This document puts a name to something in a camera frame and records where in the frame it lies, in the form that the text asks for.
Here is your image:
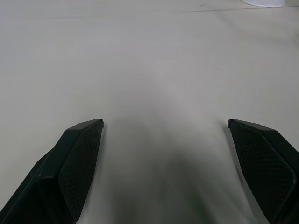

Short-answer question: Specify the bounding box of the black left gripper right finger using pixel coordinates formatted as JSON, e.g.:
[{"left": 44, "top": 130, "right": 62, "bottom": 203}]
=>
[{"left": 227, "top": 119, "right": 299, "bottom": 224}]

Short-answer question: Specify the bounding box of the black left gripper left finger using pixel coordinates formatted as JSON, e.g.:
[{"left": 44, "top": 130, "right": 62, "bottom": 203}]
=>
[{"left": 0, "top": 118, "right": 105, "bottom": 224}]

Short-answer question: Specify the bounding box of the white ribbed round base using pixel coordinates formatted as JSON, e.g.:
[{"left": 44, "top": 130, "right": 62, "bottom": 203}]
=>
[{"left": 241, "top": 0, "right": 285, "bottom": 7}]

